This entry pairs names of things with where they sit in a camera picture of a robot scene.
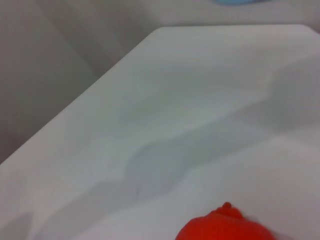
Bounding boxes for red-orange soft toy orange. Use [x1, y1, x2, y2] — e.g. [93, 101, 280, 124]
[174, 201, 277, 240]

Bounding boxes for blue bowl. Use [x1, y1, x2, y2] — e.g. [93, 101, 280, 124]
[212, 0, 272, 6]

